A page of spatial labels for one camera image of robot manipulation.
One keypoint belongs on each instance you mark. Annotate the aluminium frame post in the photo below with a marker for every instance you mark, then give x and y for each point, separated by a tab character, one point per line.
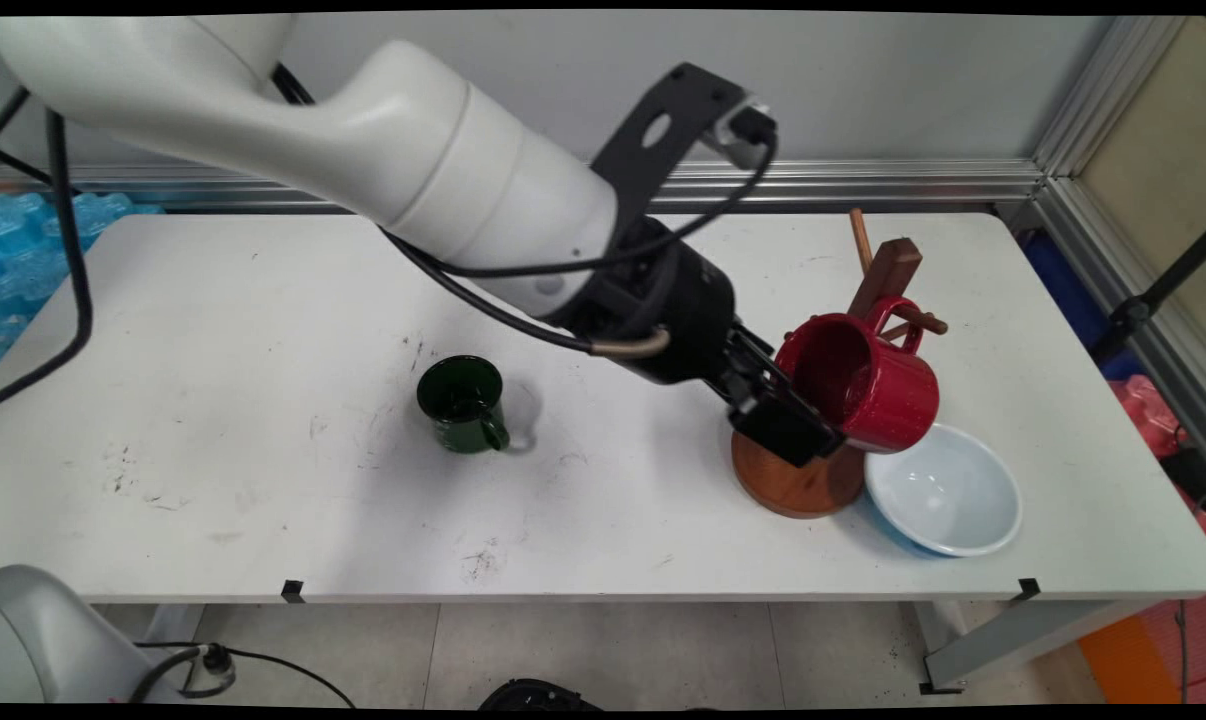
1093	90

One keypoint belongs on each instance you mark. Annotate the black tripod stand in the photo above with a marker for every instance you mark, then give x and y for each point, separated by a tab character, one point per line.
1128	312

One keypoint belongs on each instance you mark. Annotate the black round floor object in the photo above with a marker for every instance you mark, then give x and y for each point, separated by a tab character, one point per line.
533	695

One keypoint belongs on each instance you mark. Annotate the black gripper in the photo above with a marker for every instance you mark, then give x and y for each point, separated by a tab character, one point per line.
693	310

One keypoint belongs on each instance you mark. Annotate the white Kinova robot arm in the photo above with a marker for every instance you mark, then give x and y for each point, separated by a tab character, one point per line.
263	110

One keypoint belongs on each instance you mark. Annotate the dark green enamel mug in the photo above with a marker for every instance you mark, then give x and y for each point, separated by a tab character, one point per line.
458	430

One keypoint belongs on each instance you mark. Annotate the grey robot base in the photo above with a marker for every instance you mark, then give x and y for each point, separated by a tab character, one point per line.
43	640

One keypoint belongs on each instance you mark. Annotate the orange and red box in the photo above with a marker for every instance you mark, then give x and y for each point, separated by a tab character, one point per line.
1123	660

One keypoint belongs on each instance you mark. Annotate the aluminium frame rail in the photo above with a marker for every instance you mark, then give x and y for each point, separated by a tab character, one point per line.
863	180

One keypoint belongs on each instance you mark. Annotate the red plastic bag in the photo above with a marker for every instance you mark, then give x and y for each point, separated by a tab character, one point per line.
1143	410

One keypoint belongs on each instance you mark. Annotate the wooden mug tree stand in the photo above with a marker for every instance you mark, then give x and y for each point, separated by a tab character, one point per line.
803	490

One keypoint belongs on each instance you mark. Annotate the grey table leg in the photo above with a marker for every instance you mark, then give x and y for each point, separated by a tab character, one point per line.
178	620
1003	640

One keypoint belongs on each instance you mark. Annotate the blue plastic crate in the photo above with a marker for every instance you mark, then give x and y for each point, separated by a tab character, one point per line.
1058	280

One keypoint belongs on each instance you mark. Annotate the red enamel mug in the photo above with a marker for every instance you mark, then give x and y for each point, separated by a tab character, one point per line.
898	395

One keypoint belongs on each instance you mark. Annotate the black tape marker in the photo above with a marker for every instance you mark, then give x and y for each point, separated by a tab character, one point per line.
1028	589
292	591

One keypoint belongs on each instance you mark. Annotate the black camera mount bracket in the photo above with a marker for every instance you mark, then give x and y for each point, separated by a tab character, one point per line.
683	100

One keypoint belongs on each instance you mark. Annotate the white and blue bowl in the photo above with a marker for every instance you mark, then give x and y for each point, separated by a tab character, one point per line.
943	490

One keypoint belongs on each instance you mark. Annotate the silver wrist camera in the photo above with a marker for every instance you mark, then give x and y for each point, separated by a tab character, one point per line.
725	140

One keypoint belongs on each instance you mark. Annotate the blue plastic bubble wrap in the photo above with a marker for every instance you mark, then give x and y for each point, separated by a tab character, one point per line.
23	260

